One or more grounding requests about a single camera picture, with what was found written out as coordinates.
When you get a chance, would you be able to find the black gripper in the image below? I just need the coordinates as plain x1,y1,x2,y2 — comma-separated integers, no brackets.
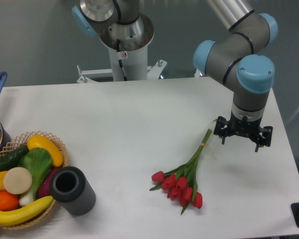
214,115,273,152

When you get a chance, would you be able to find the red tulip bouquet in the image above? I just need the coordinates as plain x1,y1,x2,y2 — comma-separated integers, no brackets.
149,120,216,214

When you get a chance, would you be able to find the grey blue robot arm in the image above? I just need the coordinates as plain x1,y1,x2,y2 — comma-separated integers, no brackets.
72,0,278,148

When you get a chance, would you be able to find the dark grey ribbed vase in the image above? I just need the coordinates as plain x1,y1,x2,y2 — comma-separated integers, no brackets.
49,166,96,216

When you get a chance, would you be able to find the green bok choy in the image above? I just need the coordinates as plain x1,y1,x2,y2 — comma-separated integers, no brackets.
18,148,52,207

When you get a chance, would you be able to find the purple eggplant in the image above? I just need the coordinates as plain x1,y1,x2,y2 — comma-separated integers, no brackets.
37,167,61,199

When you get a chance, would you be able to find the woven wicker basket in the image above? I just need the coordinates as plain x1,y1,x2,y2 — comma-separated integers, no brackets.
0,131,68,230

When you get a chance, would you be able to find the beige round disc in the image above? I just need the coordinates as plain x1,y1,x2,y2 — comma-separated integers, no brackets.
3,167,32,195

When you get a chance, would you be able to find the green cucumber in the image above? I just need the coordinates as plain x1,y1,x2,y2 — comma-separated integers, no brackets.
0,146,29,172

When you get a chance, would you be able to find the orange fruit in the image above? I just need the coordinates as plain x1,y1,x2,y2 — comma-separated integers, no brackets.
0,191,19,211

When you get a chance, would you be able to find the yellow banana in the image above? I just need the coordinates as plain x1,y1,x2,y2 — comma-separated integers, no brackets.
0,196,54,227

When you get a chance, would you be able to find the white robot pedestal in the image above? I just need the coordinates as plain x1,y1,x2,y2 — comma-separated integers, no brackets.
76,12,167,84

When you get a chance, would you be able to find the black cable on pedestal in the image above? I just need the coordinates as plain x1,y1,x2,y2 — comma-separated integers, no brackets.
116,39,128,81

